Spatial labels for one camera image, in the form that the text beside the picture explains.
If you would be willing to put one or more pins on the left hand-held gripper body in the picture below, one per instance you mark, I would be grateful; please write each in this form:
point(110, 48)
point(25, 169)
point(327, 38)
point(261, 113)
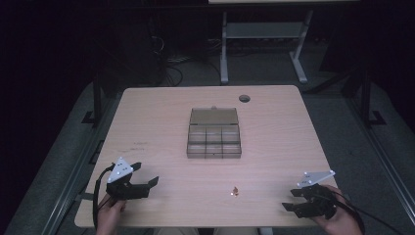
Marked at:
point(124, 191)

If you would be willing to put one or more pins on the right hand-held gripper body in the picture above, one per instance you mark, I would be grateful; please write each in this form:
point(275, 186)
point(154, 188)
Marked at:
point(318, 204)

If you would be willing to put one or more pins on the clear plastic compartment box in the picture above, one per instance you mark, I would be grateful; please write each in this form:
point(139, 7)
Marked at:
point(213, 137)

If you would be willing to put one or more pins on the person's left hand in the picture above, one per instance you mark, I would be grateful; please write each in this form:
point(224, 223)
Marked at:
point(107, 215)

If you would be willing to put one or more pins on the person's right hand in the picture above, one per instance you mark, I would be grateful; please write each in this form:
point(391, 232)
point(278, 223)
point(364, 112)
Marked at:
point(344, 222)

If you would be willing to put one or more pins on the grey metal stand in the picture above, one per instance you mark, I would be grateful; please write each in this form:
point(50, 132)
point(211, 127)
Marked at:
point(264, 30)

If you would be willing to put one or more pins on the aluminium frame rail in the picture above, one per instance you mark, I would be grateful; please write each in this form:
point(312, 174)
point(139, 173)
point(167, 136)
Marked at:
point(385, 163)
point(76, 169)

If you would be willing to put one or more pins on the black frame post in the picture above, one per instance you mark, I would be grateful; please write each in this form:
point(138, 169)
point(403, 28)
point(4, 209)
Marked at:
point(97, 98)
point(366, 98)

